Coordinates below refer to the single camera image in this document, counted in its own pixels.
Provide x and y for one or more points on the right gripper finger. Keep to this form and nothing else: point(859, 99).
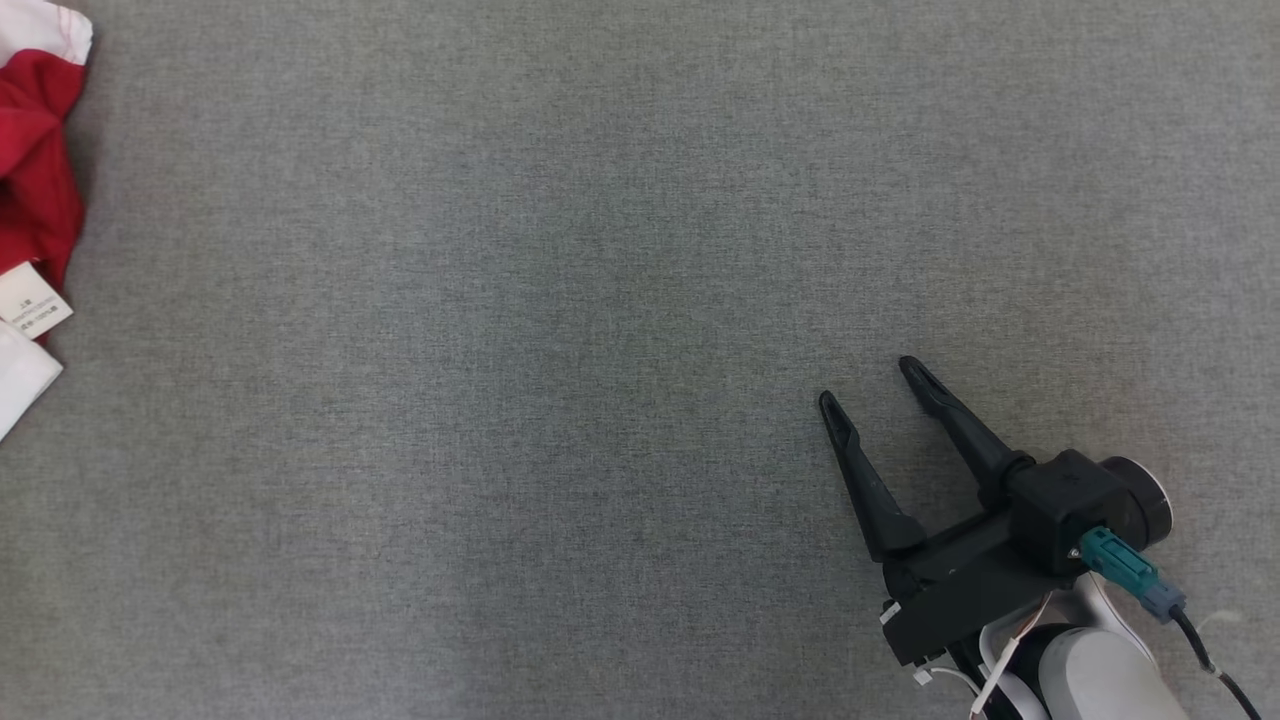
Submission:
point(870, 490)
point(965, 430)

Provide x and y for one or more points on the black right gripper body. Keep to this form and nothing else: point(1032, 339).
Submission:
point(960, 590)

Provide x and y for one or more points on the red shirt with white sleeves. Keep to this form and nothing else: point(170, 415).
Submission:
point(35, 150)

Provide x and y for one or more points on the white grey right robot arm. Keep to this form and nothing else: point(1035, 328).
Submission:
point(1100, 670)

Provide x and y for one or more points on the black round wrist flange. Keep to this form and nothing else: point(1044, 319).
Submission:
point(1145, 500)

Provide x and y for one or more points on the grey fabric sofa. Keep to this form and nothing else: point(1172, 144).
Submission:
point(500, 400)

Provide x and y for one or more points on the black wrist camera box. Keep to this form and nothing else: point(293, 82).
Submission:
point(1060, 510)

